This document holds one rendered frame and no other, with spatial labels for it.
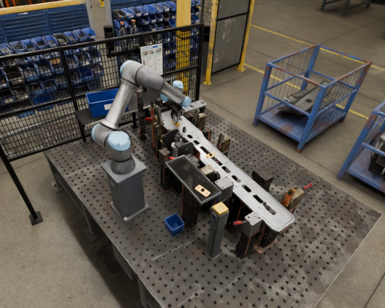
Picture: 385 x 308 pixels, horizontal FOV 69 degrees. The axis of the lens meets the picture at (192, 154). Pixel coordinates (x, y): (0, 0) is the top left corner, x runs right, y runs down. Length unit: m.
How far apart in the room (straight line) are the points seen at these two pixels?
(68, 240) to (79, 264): 0.28
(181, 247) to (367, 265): 1.84
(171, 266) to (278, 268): 0.65
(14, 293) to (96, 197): 1.04
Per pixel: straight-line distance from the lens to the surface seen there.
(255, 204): 1.77
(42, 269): 2.83
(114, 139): 1.64
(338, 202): 2.43
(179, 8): 2.73
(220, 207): 1.50
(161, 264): 1.83
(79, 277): 2.69
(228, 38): 5.23
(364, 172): 3.76
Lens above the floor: 2.32
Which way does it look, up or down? 41 degrees down
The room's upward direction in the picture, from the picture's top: 4 degrees clockwise
